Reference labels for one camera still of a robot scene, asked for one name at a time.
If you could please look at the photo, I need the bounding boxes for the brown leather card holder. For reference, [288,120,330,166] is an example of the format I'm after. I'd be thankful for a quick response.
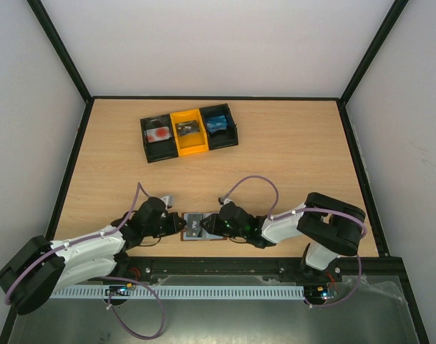
[180,212,226,242]

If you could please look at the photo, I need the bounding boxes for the black VIP logo card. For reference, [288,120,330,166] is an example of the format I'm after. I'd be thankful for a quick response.
[175,120,200,137]

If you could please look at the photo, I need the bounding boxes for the blue card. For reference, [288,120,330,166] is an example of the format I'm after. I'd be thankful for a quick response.
[205,115,228,133]

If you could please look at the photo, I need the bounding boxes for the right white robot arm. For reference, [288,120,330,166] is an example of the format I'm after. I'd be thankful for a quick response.
[200,192,367,281]

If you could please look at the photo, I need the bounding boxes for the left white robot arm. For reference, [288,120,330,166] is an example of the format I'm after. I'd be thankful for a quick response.
[0,197,186,315]

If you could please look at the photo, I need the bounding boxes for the red white card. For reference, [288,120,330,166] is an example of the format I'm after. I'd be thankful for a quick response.
[145,126,171,143]

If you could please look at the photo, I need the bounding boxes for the left black bin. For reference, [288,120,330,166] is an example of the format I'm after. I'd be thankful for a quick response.
[140,114,179,163]

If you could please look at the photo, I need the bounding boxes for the black bin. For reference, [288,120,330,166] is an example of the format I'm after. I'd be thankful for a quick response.
[140,114,179,163]
[199,103,238,151]

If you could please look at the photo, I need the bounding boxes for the yellow middle bin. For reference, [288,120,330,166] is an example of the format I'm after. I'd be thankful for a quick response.
[170,109,209,157]

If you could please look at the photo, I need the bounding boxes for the right black bin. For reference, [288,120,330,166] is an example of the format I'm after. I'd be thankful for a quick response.
[199,103,238,151]

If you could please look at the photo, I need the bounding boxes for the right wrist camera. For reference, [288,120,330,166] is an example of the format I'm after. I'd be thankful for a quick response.
[218,196,232,206]

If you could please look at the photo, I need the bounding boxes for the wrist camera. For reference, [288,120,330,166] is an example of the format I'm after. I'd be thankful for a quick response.
[218,196,232,206]
[161,195,174,209]

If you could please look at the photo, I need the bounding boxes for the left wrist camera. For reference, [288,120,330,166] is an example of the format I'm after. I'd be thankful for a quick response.
[161,195,174,209]

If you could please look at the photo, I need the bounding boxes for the white slotted cable duct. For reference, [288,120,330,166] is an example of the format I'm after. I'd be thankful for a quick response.
[51,285,304,300]

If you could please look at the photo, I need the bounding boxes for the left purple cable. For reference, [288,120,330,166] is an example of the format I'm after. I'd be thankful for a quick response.
[4,181,165,340]

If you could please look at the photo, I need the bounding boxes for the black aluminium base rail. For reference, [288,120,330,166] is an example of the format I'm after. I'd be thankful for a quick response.
[108,257,407,285]

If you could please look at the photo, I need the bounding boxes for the black enclosure frame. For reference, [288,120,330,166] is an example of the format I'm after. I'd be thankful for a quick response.
[0,0,430,344]

